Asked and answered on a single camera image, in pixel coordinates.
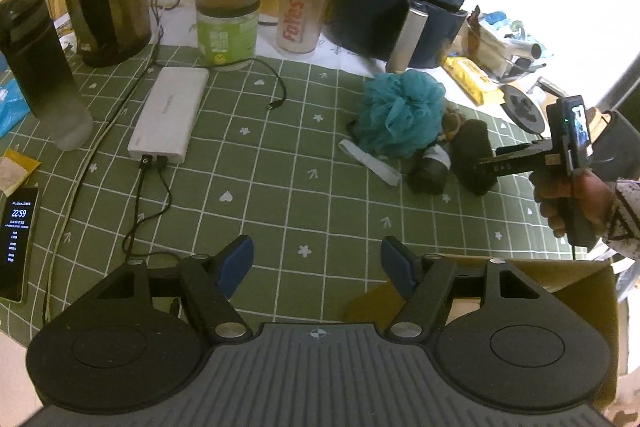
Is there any black kettle base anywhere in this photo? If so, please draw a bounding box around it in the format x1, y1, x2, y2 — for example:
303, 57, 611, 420
500, 83, 546, 135

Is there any green grid tablecloth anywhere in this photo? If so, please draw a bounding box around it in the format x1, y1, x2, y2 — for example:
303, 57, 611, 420
0, 42, 616, 348

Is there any grey power cable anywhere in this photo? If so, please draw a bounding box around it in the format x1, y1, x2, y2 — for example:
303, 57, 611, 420
44, 44, 163, 324

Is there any dark smoky tumbler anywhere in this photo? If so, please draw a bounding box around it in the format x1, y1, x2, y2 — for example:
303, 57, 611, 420
0, 0, 93, 152

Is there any shaker bottle grey lid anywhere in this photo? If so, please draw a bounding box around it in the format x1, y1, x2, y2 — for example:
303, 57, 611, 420
276, 0, 343, 58

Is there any person's right hand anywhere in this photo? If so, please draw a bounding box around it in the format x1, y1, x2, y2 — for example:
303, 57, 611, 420
530, 169, 617, 239

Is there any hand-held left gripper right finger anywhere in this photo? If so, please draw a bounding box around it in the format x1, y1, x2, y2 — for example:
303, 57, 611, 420
381, 236, 549, 341

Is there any black smartphone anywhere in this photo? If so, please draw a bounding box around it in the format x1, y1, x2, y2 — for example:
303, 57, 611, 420
0, 187, 40, 304

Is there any brown cardboard box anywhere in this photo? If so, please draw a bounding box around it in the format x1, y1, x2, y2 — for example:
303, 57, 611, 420
345, 257, 621, 413

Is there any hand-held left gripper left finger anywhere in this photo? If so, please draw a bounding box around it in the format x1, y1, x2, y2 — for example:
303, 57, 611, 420
92, 234, 255, 343

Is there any light blue plastic bag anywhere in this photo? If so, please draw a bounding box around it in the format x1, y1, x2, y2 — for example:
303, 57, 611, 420
0, 69, 28, 138

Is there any thin black plug cable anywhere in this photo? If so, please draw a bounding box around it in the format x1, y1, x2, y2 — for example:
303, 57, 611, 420
250, 56, 288, 112

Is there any yellow wet wipes pack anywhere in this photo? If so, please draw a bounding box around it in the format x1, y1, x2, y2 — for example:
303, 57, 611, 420
442, 57, 503, 105

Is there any black sock white band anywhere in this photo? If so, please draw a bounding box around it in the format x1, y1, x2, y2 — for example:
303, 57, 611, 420
410, 146, 451, 195

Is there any green label jar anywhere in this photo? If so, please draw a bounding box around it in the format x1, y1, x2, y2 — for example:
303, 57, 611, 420
195, 0, 262, 70

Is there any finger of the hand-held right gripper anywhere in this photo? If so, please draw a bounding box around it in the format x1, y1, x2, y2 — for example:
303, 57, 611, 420
477, 154, 556, 180
495, 141, 553, 158

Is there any wooden ring toy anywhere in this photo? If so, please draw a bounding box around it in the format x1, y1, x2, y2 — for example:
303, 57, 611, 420
439, 104, 463, 142

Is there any black charging cable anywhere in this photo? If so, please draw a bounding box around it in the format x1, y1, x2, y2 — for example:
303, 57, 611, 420
122, 159, 183, 260

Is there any white power bank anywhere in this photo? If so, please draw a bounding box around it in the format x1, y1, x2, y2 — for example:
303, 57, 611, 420
127, 67, 211, 168

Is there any teal bath loofah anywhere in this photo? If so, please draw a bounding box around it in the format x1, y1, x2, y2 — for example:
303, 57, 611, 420
339, 69, 448, 186

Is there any yellow sachet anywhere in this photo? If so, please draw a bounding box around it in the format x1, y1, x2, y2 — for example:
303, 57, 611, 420
0, 148, 42, 195

